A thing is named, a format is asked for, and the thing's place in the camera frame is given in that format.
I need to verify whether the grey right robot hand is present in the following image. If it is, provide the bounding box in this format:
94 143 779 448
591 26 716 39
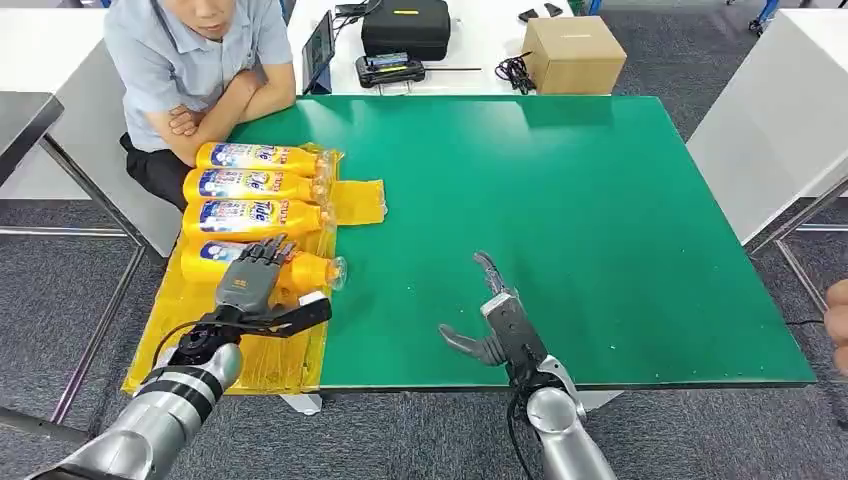
438 251 510 368

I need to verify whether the orange detergent bottle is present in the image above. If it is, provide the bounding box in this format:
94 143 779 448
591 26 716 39
180 238 348 294
195 141 337 179
183 166 333 204
182 197 333 243

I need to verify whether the black coiled cable bundle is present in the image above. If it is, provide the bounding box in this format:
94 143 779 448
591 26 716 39
494 52 538 96

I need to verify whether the person's hand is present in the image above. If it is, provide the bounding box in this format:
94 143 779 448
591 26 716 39
824 278 848 379

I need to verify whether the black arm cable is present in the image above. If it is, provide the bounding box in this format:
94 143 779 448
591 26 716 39
505 389 533 480
150 321 203 374

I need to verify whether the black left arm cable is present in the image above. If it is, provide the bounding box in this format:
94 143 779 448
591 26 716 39
150 321 203 374

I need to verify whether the yellow plastic sheet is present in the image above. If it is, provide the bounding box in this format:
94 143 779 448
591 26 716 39
122 142 389 397

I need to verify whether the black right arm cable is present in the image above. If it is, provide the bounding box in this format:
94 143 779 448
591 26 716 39
505 389 533 480

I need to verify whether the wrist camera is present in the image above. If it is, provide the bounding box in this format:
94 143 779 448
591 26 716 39
480 292 552 374
251 291 333 339

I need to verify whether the person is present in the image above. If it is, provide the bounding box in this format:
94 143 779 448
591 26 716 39
103 0 297 213

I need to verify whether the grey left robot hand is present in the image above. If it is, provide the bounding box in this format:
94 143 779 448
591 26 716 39
213 235 299 316

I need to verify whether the white side table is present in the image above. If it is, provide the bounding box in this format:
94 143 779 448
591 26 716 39
685 9 848 319
0 7 188 445

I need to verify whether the black handheld controller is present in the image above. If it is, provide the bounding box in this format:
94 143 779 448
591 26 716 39
355 52 427 89

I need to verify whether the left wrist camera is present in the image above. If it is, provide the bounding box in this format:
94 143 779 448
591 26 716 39
251 291 333 339

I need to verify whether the brown cardboard box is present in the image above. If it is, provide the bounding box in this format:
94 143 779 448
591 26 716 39
521 16 627 97

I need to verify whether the black charger with cable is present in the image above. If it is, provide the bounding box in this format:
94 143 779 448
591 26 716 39
333 0 384 22

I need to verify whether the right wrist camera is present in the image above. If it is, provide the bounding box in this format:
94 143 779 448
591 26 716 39
480 292 552 374

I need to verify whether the green table mat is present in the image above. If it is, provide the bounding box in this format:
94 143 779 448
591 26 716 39
228 95 817 392

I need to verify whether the black carrying case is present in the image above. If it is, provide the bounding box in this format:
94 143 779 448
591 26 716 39
360 0 452 62

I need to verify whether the black tablet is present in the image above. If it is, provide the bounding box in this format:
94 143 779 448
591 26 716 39
302 11 336 95

